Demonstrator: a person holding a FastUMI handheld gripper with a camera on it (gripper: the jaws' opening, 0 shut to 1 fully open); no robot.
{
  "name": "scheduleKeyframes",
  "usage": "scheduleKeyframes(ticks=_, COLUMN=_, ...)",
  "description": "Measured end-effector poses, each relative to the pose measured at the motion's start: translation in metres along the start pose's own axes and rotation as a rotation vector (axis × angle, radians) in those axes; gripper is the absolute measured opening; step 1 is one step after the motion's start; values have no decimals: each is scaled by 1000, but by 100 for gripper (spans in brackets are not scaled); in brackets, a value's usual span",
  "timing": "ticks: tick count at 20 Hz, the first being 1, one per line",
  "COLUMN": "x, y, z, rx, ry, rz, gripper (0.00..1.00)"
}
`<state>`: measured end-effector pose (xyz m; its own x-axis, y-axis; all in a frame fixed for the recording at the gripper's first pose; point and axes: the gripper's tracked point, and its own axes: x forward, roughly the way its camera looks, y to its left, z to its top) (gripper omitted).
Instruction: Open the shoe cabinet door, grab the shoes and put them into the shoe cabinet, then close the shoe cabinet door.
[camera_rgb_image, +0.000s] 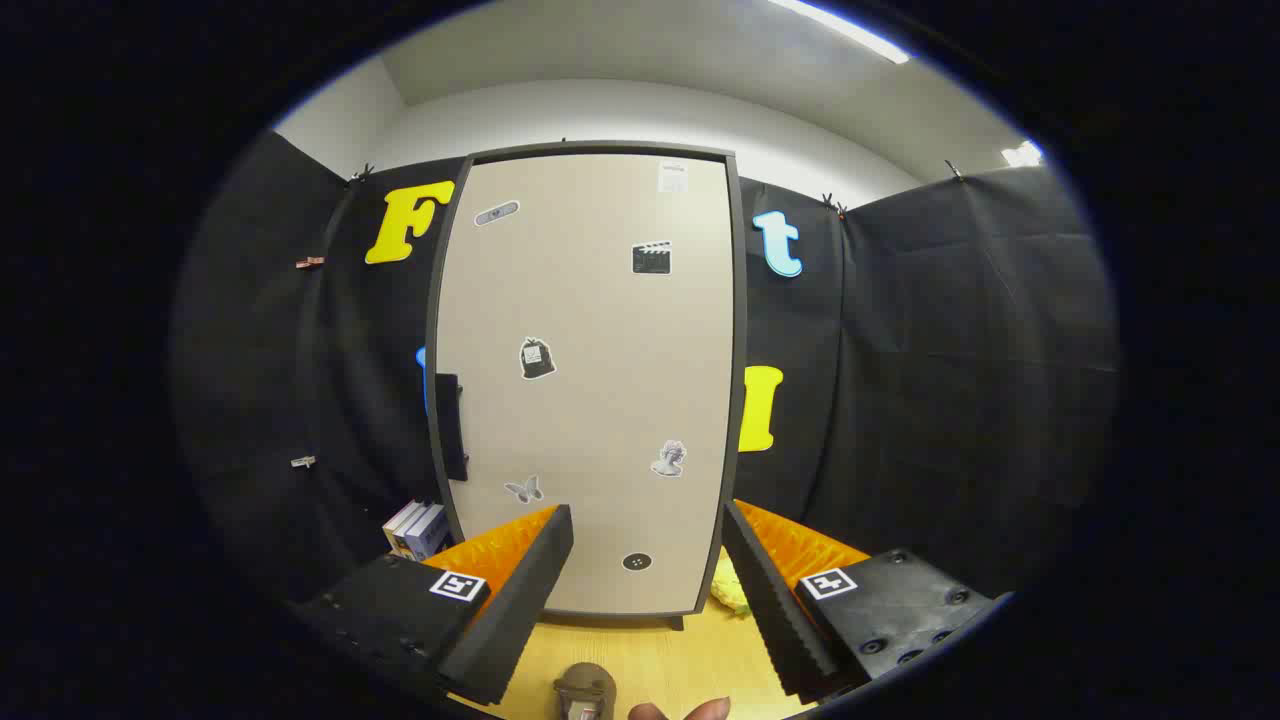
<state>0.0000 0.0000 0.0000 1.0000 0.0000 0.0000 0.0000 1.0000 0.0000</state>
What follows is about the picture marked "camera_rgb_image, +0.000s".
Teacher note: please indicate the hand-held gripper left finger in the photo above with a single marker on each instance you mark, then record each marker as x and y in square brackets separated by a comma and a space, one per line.
[530, 600]

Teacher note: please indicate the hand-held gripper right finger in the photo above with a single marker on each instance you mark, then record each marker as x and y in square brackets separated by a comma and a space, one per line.
[770, 600]

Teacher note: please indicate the brown fuzzy shoe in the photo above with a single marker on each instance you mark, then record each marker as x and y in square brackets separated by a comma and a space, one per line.
[585, 685]

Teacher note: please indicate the beige shoe cabinet door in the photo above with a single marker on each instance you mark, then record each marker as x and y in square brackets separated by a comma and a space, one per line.
[600, 400]

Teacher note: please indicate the dark grey shoe cabinet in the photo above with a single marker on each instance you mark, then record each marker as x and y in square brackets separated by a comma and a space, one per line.
[741, 350]

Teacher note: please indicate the pale yellow plush toy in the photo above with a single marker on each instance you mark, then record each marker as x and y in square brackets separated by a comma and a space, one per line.
[730, 592]

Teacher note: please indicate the blue paperback book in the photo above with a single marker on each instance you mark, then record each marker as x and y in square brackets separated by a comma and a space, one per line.
[430, 532]

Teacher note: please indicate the white paperback book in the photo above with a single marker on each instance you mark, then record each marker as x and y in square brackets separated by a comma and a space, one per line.
[402, 525]

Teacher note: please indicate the black backdrop cloth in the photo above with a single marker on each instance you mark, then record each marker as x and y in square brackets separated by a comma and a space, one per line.
[950, 380]

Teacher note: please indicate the black binder clip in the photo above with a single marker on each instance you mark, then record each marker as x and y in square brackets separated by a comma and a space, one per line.
[955, 170]
[833, 206]
[362, 173]

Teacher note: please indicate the small ceiling light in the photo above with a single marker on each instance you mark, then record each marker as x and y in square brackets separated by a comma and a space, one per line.
[1022, 154]

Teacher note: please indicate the long ceiling light strip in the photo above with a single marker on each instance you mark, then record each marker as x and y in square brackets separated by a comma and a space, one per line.
[850, 32]

